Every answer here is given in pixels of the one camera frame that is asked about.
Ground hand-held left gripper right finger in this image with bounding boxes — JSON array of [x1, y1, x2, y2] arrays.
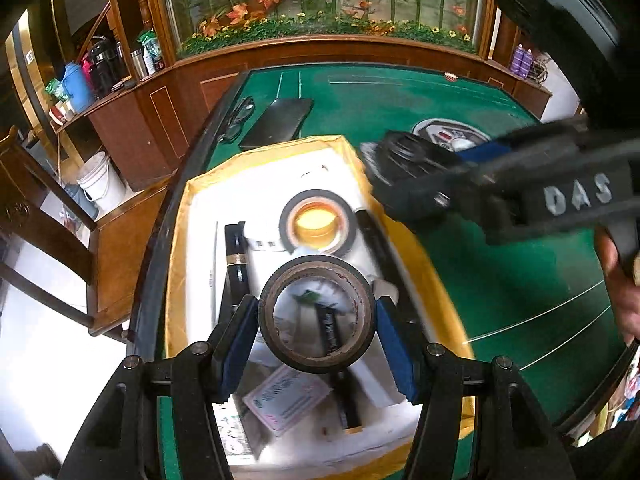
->
[[375, 296, 583, 480]]

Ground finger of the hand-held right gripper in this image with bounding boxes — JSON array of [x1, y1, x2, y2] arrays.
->
[[372, 172, 511, 221], [462, 120, 588, 171]]

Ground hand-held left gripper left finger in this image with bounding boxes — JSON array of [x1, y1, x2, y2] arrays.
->
[[57, 294, 261, 480]]

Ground black tape roll red core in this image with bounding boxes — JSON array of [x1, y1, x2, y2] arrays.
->
[[257, 255, 377, 373]]

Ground black round plastic device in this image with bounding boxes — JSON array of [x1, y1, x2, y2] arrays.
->
[[359, 130, 463, 186]]

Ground white card with print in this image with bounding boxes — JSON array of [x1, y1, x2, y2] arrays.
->
[[242, 364, 332, 436]]

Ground black gold banded pen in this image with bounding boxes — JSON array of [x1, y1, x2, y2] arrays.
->
[[224, 221, 251, 311]]

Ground yellow tape roll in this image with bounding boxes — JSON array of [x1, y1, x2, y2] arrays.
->
[[294, 202, 337, 241]]

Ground yellow storage box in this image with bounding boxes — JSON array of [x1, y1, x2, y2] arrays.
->
[[165, 135, 476, 480]]

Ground person's right hand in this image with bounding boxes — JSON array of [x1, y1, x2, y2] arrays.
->
[[595, 230, 640, 346]]

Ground round table centre control panel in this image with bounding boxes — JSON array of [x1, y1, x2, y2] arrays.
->
[[412, 119, 496, 153]]

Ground wooden chair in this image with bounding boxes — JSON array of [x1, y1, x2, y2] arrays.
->
[[0, 125, 171, 336]]

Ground black phone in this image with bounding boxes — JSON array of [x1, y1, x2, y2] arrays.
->
[[239, 97, 315, 151]]

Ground black eyeglasses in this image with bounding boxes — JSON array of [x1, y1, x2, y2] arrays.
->
[[217, 96, 256, 142]]

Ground white bucket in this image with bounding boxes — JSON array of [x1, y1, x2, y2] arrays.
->
[[76, 151, 127, 213]]

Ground artificial flower display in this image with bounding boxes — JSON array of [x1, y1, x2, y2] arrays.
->
[[160, 0, 483, 56]]

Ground blue kettle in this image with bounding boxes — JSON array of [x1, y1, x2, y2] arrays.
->
[[61, 62, 96, 111]]

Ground black thermos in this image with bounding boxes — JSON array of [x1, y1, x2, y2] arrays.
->
[[87, 35, 123, 98]]

